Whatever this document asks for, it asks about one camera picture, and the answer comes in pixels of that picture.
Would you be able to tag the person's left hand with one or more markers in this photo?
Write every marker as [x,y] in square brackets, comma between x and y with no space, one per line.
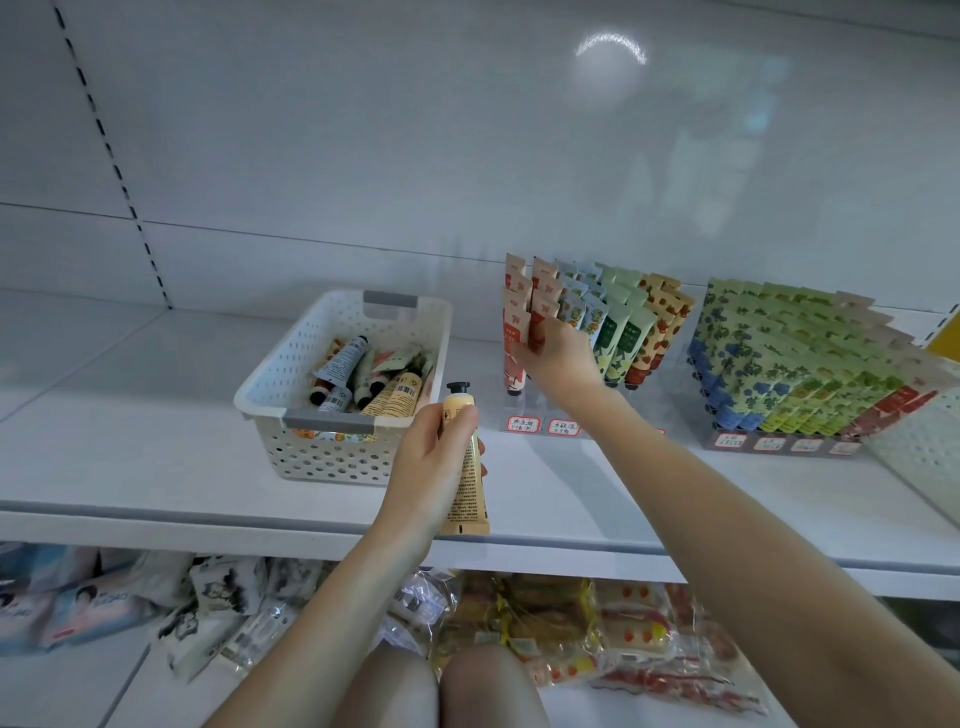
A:
[425,477]

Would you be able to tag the person's right hand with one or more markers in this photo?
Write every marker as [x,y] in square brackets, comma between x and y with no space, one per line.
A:
[563,363]

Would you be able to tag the yellow brown hand cream tube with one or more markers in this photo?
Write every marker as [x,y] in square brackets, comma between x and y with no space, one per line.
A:
[468,488]

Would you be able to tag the white perforated plastic basket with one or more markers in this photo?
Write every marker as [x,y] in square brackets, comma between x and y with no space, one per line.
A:
[323,458]
[927,465]

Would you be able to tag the pile of pale hand cream tubes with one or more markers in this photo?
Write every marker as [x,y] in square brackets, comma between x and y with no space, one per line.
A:
[368,375]

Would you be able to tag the row of hand cream tubes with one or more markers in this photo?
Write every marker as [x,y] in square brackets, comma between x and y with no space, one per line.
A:
[795,360]

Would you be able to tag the white metal shelf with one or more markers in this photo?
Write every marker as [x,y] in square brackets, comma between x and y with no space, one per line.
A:
[120,465]

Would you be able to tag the person's right forearm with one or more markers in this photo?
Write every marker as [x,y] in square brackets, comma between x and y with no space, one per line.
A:
[780,555]

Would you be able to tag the person's left forearm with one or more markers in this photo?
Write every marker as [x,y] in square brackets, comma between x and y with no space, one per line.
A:
[315,638]

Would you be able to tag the person's left leg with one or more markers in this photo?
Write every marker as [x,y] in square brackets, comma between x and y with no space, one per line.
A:
[387,693]

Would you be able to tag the person's leg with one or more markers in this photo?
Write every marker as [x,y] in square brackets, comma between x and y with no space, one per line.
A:
[492,690]
[387,693]

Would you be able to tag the person's right leg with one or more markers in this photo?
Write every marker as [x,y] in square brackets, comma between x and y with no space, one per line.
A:
[492,690]

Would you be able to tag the clear divider tray with labels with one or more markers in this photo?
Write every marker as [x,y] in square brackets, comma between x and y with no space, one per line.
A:
[522,425]

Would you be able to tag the pile of snack packets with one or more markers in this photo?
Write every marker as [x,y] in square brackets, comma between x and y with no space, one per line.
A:
[600,638]

